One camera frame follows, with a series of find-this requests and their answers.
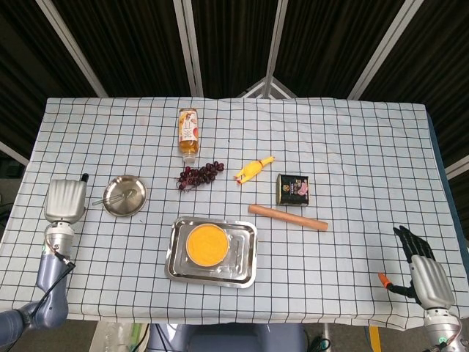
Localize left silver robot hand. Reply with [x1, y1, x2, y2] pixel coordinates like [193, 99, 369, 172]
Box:
[43, 172, 90, 224]

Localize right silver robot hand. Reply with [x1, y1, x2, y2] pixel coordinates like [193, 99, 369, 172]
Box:
[378, 225, 456, 311]

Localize metal spoon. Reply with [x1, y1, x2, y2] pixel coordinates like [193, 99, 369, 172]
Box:
[91, 188, 139, 206]

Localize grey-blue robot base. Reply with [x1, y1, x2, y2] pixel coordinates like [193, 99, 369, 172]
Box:
[146, 323, 307, 352]

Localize round steel plate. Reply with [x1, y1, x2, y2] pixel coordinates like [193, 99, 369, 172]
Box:
[102, 175, 148, 218]

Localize dark red grape bunch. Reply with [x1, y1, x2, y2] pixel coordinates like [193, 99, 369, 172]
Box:
[174, 161, 226, 192]

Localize tea bottle with white cap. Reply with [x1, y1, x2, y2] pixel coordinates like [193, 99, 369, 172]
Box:
[178, 108, 201, 164]

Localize clear plastic bag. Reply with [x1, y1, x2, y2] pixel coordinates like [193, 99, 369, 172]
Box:
[93, 321, 149, 352]

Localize yellow powder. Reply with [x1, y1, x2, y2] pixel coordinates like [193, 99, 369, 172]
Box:
[187, 225, 228, 265]

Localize wooden rolling pin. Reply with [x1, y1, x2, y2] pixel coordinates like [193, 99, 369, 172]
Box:
[248, 204, 329, 232]

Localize black luncheon meat can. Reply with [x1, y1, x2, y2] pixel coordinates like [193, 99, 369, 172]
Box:
[276, 173, 310, 207]

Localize dark folding screen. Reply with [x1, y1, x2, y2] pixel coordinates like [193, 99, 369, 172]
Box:
[0, 0, 469, 191]

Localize white checked tablecloth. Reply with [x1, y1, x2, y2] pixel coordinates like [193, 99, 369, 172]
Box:
[0, 97, 469, 331]

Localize rectangular steel tray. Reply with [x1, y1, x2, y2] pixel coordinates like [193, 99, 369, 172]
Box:
[163, 216, 258, 289]

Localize yellow rubber chicken toy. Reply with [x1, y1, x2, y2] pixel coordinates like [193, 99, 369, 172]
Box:
[234, 155, 276, 186]

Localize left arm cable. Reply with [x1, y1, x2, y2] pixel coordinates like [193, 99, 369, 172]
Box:
[36, 249, 77, 312]

